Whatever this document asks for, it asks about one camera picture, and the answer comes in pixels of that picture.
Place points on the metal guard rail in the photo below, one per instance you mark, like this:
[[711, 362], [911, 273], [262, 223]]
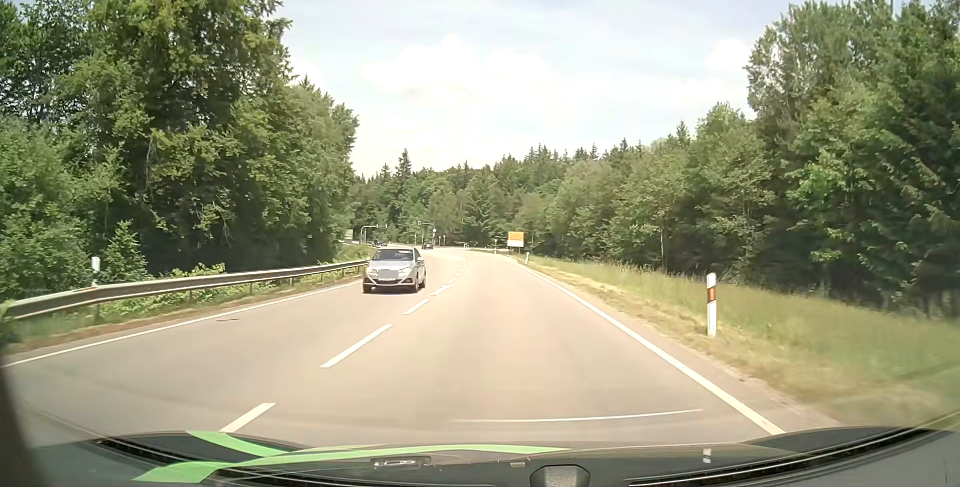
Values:
[[187, 284]]

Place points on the grey asphalt road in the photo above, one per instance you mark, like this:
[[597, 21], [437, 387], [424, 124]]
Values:
[[495, 352]]

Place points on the car's own bonnet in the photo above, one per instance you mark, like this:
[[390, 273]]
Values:
[[480, 468]]

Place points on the wood of green trees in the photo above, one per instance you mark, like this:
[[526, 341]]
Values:
[[150, 134], [750, 194]]

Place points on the silver car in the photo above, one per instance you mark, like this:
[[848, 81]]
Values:
[[394, 269]]

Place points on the road markings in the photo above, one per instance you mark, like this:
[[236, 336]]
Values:
[[358, 344]]

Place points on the grass verge with guard rail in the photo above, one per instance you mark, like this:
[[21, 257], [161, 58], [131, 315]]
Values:
[[135, 314]]

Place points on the yellow road sign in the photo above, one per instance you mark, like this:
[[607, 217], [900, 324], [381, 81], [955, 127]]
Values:
[[515, 239]]

